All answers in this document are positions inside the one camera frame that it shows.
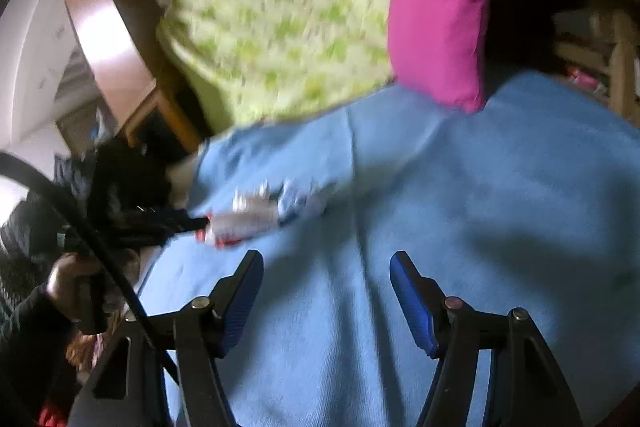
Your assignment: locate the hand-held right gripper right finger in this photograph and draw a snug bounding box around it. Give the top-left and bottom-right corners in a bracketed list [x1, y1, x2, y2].
[390, 251, 586, 427]

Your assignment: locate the orange and white carton box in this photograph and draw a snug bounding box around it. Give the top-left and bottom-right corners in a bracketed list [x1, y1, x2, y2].
[196, 199, 283, 250]

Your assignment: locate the white and purple carton box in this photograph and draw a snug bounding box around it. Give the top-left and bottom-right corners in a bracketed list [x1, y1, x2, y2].
[277, 179, 331, 225]

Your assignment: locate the blue blanket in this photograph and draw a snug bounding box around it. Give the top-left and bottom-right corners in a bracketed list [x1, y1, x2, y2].
[135, 72, 640, 427]

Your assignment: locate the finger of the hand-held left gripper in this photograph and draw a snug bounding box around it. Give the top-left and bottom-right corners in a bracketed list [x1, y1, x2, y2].
[120, 207, 210, 250]

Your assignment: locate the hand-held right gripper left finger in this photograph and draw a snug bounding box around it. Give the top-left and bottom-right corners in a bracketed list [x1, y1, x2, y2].
[65, 250, 264, 427]

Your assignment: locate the black cable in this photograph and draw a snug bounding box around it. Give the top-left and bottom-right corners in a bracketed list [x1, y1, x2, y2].
[0, 151, 180, 385]

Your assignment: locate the green floral quilt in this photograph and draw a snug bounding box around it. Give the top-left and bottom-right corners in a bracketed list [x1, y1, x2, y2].
[157, 0, 466, 132]

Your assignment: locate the pile of dark clothes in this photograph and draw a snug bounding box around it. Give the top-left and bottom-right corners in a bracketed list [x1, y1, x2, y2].
[0, 137, 176, 308]

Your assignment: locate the magenta pillow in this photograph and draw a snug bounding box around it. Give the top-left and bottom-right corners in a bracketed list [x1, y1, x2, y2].
[387, 0, 501, 115]

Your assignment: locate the person's left forearm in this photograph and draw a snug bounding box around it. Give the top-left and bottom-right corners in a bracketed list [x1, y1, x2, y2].
[0, 282, 81, 413]

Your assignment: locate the person's left hand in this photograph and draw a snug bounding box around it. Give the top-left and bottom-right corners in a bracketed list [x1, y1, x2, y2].
[46, 251, 142, 324]

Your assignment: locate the wooden furniture frame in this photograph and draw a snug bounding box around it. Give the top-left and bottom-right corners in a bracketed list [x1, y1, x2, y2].
[515, 0, 640, 128]

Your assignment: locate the wooden headboard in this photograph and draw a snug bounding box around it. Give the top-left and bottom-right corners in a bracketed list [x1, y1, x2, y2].
[55, 0, 206, 152]

